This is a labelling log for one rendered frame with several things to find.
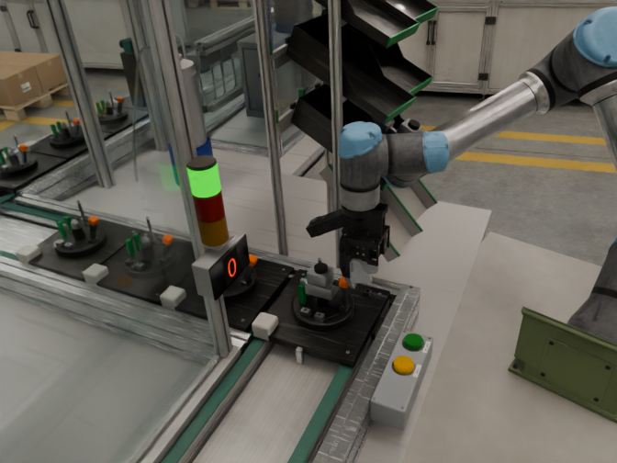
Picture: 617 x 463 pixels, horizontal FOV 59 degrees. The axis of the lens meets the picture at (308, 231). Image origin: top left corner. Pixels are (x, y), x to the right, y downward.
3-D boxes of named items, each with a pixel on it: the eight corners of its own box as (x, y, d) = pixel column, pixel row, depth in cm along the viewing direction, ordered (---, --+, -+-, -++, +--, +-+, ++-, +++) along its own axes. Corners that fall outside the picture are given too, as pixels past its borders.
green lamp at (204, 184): (226, 186, 93) (222, 160, 91) (210, 199, 90) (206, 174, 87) (202, 181, 95) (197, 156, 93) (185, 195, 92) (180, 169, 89)
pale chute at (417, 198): (426, 208, 154) (438, 202, 151) (405, 231, 145) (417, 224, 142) (366, 130, 153) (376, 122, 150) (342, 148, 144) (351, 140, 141)
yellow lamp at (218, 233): (234, 234, 99) (230, 211, 96) (218, 249, 95) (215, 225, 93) (211, 229, 101) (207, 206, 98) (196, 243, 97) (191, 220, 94)
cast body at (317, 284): (339, 288, 121) (338, 264, 117) (330, 300, 118) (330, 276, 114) (305, 280, 124) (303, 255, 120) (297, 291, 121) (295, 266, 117)
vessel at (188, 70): (216, 137, 199) (198, 29, 178) (193, 152, 189) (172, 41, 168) (185, 132, 204) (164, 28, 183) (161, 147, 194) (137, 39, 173)
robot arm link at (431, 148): (434, 140, 106) (378, 143, 106) (449, 123, 95) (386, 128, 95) (437, 179, 105) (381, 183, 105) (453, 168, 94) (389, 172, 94)
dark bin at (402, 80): (429, 84, 135) (443, 59, 130) (404, 101, 126) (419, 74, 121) (342, 26, 141) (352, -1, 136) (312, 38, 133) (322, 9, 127)
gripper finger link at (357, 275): (369, 301, 112) (370, 265, 107) (342, 295, 114) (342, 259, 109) (375, 292, 114) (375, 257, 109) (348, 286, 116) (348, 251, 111)
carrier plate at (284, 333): (390, 297, 129) (390, 290, 128) (353, 368, 111) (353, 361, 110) (299, 274, 138) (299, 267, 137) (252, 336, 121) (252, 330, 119)
